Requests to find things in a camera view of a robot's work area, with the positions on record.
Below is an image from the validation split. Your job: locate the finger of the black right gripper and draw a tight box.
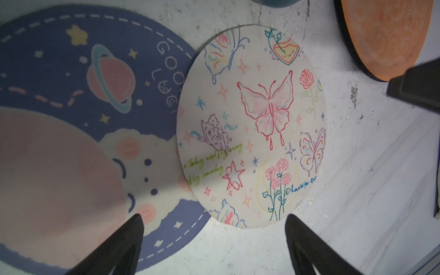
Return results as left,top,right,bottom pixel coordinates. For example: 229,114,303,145
386,58,440,113

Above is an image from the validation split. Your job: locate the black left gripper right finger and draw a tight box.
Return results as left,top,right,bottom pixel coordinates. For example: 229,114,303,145
285,214,360,275

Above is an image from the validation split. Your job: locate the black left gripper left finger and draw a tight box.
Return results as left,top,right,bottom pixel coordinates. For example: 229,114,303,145
67,214,144,275

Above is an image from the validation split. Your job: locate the teal storage box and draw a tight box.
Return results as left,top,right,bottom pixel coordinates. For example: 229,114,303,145
252,0,300,9

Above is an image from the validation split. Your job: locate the orange round coaster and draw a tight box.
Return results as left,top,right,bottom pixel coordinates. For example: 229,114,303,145
334,1,434,82

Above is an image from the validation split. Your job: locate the white butterfly round coaster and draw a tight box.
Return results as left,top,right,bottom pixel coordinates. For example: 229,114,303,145
176,25,327,229

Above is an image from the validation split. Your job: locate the purple planet round coaster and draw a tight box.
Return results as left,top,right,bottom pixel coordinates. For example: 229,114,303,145
1,5,210,275

